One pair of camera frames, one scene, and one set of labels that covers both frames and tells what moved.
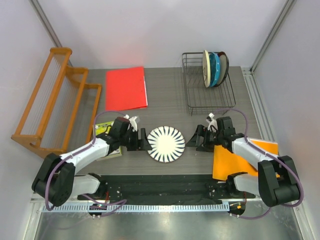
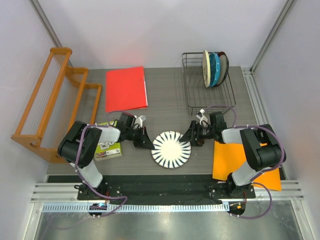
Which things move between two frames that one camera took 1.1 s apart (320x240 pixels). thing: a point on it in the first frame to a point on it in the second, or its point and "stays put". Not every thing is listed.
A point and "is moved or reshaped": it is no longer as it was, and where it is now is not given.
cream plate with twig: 206,66 stays put
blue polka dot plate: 214,65 stays put
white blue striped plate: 167,144 is moved or reshaped
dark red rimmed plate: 224,68 stays put
